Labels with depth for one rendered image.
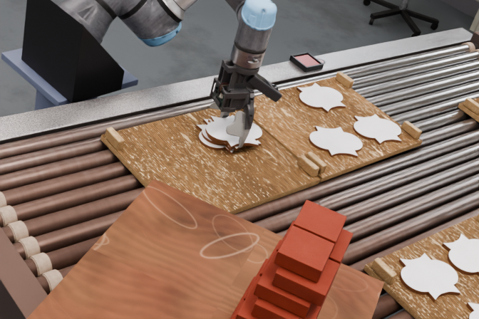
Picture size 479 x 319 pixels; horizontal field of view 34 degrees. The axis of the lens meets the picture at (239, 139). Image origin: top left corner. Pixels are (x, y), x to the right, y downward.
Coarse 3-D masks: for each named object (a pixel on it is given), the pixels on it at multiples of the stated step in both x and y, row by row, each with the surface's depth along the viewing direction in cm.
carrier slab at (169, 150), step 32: (128, 128) 191; (160, 128) 194; (192, 128) 197; (128, 160) 180; (160, 160) 183; (192, 160) 186; (224, 160) 189; (256, 160) 192; (288, 160) 196; (192, 192) 176; (224, 192) 179; (256, 192) 182; (288, 192) 186
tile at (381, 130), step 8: (360, 120) 218; (368, 120) 219; (376, 120) 220; (384, 120) 221; (360, 128) 215; (368, 128) 216; (376, 128) 217; (384, 128) 218; (392, 128) 219; (400, 128) 220; (360, 136) 213; (368, 136) 212; (376, 136) 213; (384, 136) 214; (392, 136) 215
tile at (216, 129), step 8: (216, 120) 196; (224, 120) 197; (232, 120) 198; (208, 128) 192; (216, 128) 193; (224, 128) 194; (256, 128) 198; (216, 136) 190; (224, 136) 191; (232, 136) 192; (248, 136) 194; (256, 136) 195; (232, 144) 189; (248, 144) 192; (256, 144) 192
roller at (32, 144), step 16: (448, 48) 279; (464, 48) 283; (384, 64) 256; (400, 64) 261; (304, 80) 235; (160, 112) 203; (176, 112) 205; (192, 112) 208; (80, 128) 189; (96, 128) 191; (16, 144) 178; (32, 144) 180; (48, 144) 183; (64, 144) 185
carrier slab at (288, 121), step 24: (264, 96) 218; (288, 96) 221; (360, 96) 231; (264, 120) 208; (288, 120) 211; (312, 120) 214; (336, 120) 217; (288, 144) 202; (384, 144) 213; (408, 144) 216; (336, 168) 198
